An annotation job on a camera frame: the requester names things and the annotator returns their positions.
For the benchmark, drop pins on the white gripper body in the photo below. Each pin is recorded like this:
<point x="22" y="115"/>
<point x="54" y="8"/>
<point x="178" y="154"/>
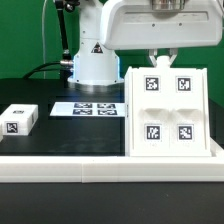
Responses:
<point x="156" y="24"/>

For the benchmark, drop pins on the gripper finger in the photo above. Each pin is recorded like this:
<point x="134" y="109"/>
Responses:
<point x="173" y="52"/>
<point x="152" y="56"/>

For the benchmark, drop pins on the white cabinet body box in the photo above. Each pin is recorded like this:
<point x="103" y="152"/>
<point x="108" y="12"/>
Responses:
<point x="164" y="68"/>

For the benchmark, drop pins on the white cabinet top block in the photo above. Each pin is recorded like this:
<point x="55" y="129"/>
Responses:
<point x="19" y="119"/>

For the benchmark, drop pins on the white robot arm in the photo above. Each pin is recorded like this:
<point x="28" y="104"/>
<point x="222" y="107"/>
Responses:
<point x="94" y="65"/>

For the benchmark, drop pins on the white marker base plate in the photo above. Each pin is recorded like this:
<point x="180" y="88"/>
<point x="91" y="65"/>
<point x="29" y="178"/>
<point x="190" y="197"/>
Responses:
<point x="88" y="109"/>

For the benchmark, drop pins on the white L-shaped obstacle wall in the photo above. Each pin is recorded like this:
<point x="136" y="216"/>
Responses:
<point x="90" y="169"/>

